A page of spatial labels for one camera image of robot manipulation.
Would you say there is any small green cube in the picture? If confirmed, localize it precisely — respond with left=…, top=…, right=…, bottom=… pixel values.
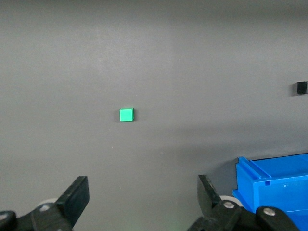
left=119, top=107, right=135, bottom=122

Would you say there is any blue plastic storage bin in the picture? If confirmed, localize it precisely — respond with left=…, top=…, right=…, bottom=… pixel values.
left=232, top=153, right=308, bottom=231

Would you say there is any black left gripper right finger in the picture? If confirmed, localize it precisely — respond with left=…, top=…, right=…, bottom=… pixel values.
left=186, top=175, right=301, bottom=231

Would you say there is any small black cube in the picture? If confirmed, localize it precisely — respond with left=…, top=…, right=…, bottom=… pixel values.
left=296, top=81, right=308, bottom=95

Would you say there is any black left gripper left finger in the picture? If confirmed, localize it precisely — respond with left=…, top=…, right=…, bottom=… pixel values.
left=0, top=176, right=90, bottom=231

